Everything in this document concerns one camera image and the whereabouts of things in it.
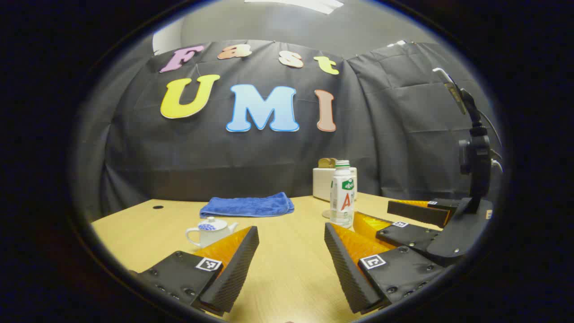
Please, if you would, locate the white toaster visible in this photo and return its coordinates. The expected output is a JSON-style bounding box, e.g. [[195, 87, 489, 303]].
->
[[313, 167, 358, 201]]

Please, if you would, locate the white water bottle green label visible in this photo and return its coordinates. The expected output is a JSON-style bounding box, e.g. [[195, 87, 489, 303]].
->
[[330, 160, 356, 227]]

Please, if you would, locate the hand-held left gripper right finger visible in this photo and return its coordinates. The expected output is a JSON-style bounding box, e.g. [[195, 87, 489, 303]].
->
[[324, 222, 449, 314]]

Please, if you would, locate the white teacup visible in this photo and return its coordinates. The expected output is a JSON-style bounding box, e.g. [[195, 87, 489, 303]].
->
[[185, 223, 239, 249]]

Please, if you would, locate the ceiling light panel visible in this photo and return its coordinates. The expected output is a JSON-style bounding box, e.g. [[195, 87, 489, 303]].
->
[[244, 0, 344, 14]]

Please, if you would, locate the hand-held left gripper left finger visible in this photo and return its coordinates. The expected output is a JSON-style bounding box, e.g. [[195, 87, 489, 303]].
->
[[130, 226, 260, 317]]

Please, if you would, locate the blue towel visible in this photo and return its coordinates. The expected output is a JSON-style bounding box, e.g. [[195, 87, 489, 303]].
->
[[200, 192, 295, 219]]

